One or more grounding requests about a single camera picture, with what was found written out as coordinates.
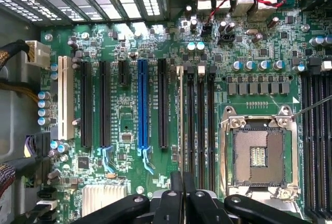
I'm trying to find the black RAM slot white latch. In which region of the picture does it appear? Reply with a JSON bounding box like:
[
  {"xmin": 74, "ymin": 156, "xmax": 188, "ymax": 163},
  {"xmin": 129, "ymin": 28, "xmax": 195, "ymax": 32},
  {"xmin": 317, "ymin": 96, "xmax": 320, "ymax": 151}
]
[
  {"xmin": 196, "ymin": 64, "xmax": 206, "ymax": 187},
  {"xmin": 311, "ymin": 60, "xmax": 332, "ymax": 211}
]

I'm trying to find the CPU socket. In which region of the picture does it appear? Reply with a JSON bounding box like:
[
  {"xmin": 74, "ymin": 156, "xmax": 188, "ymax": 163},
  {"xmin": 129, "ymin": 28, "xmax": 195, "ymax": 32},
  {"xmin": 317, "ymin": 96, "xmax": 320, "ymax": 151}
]
[{"xmin": 218, "ymin": 104, "xmax": 299, "ymax": 192}]

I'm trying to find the long black expansion slot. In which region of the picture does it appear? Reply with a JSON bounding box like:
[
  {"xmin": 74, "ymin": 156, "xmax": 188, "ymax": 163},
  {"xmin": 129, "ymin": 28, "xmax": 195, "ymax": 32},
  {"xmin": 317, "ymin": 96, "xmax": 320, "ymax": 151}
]
[
  {"xmin": 80, "ymin": 60, "xmax": 92, "ymax": 149},
  {"xmin": 157, "ymin": 58, "xmax": 169, "ymax": 149},
  {"xmin": 98, "ymin": 60, "xmax": 115, "ymax": 173}
]

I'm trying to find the silver finned heatsink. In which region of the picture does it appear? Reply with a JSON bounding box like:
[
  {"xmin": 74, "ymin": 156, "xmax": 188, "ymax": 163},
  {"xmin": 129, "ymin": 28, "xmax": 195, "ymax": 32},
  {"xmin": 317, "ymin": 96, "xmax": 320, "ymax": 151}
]
[{"xmin": 81, "ymin": 184, "xmax": 131, "ymax": 217}]

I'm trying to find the metal socket cover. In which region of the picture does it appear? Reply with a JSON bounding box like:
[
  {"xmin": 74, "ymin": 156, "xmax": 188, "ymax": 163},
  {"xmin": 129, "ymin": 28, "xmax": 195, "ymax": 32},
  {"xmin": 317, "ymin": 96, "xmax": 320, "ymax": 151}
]
[{"xmin": 226, "ymin": 184, "xmax": 303, "ymax": 214}]

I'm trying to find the blue expansion slot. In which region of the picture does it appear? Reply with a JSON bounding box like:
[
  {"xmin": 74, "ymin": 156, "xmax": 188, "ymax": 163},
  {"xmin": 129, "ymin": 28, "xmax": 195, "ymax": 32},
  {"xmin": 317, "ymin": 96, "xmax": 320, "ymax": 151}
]
[{"xmin": 136, "ymin": 58, "xmax": 156, "ymax": 175}]

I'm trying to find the green Dell motherboard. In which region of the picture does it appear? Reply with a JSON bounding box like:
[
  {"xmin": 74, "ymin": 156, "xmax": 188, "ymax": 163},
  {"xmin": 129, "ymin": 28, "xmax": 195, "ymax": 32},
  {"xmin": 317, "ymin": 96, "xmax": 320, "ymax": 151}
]
[{"xmin": 40, "ymin": 0, "xmax": 332, "ymax": 224}]

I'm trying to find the short black expansion slot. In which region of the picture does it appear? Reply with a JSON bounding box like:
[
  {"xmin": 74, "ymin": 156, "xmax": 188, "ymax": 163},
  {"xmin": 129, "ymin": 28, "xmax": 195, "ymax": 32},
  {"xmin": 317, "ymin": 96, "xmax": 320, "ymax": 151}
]
[{"xmin": 117, "ymin": 59, "xmax": 130, "ymax": 86}]

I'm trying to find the white PCI expansion slot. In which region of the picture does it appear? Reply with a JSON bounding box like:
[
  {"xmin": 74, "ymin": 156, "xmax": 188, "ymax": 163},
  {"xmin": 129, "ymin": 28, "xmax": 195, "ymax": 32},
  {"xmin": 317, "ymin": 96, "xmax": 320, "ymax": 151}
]
[{"xmin": 57, "ymin": 54, "xmax": 75, "ymax": 141}]

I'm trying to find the thin metal locking lever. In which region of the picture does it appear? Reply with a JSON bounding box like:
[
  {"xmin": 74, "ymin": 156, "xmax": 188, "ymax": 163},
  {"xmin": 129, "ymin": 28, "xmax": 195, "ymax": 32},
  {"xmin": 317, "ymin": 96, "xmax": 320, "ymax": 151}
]
[{"xmin": 290, "ymin": 98, "xmax": 332, "ymax": 119}]

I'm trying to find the grey metal PC case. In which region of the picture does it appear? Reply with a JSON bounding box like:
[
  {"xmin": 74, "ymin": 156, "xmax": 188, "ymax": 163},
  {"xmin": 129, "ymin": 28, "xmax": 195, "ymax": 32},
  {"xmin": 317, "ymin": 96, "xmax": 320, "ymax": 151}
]
[{"xmin": 0, "ymin": 0, "xmax": 286, "ymax": 224}]

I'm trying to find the black SATA cable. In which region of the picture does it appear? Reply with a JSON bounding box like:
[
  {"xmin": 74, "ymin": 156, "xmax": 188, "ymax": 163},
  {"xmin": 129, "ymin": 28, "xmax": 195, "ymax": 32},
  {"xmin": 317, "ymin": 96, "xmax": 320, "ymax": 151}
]
[{"xmin": 24, "ymin": 203, "xmax": 58, "ymax": 224}]

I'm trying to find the yellow black power cable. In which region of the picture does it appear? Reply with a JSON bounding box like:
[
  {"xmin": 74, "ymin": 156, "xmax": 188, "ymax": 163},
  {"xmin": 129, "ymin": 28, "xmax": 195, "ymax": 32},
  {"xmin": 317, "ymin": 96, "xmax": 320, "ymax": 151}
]
[{"xmin": 0, "ymin": 39, "xmax": 52, "ymax": 104}]

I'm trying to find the red black twisted wire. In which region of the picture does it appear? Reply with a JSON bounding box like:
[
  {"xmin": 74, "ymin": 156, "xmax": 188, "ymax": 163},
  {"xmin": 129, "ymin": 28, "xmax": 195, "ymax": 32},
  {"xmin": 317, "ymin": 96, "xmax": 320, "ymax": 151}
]
[{"xmin": 206, "ymin": 0, "xmax": 287, "ymax": 25}]

